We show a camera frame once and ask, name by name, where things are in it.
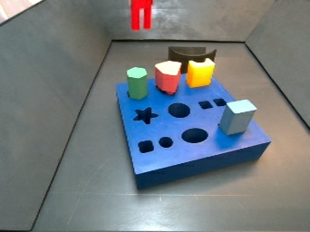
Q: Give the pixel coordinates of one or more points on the blue shape sorter board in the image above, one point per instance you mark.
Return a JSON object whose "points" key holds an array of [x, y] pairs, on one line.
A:
{"points": [[173, 133]]}

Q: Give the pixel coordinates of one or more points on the pink-red pentagon block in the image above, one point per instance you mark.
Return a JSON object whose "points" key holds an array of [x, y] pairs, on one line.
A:
{"points": [[168, 76]]}

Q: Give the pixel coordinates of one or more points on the light blue rectangular block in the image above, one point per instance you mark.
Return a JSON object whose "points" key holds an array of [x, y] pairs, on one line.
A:
{"points": [[237, 117]]}

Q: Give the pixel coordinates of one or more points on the yellow block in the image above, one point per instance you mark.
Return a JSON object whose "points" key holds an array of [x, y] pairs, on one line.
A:
{"points": [[200, 73]]}

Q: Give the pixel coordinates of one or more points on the red two-pronged square-circle block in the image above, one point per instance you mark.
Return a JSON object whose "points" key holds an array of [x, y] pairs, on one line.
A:
{"points": [[141, 14]]}

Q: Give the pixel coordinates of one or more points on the green hexagonal block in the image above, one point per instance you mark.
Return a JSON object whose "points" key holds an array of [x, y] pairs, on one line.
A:
{"points": [[138, 83]]}

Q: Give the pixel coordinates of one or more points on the black curved holder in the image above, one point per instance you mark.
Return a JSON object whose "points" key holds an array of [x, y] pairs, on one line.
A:
{"points": [[187, 54]]}

